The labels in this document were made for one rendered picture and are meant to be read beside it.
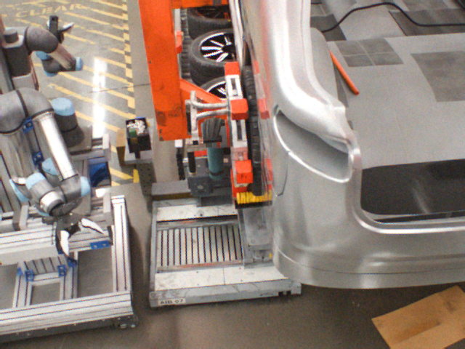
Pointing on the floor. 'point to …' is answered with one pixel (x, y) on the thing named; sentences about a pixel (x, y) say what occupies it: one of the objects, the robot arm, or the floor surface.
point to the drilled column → (146, 177)
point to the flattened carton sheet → (426, 322)
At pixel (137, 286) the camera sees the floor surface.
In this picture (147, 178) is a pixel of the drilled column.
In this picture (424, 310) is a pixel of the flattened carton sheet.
